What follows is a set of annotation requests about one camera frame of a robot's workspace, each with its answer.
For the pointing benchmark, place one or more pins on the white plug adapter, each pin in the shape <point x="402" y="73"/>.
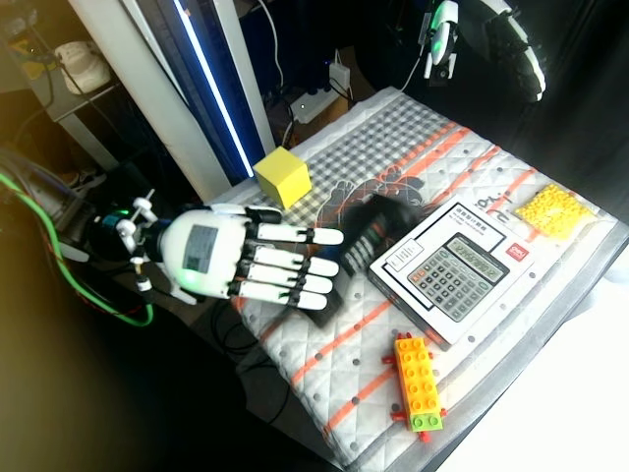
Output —
<point x="339" y="74"/>

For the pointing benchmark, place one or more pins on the orange green toy brick assembly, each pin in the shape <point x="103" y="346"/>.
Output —
<point x="417" y="383"/>

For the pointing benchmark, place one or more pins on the black card payment terminal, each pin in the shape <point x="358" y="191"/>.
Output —
<point x="368" y="241"/>

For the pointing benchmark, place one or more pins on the grey quilt with bear print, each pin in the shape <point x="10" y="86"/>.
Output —
<point x="334" y="364"/>

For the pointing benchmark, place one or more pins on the white side table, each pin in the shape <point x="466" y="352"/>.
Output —
<point x="83" y="108"/>

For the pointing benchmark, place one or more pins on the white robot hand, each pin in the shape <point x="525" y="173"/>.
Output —
<point x="526" y="54"/>
<point x="206" y="251"/>

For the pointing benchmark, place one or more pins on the blue light strip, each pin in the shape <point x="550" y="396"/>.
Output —
<point x="211" y="83"/>

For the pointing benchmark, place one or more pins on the white pillar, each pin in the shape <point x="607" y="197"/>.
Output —
<point x="147" y="98"/>

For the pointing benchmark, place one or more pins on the yellow cube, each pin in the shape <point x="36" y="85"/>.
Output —
<point x="285" y="179"/>

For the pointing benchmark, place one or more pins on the bag of yellow beads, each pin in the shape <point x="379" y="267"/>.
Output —
<point x="555" y="211"/>

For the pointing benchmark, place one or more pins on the white power strip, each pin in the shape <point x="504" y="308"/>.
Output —
<point x="309" y="105"/>

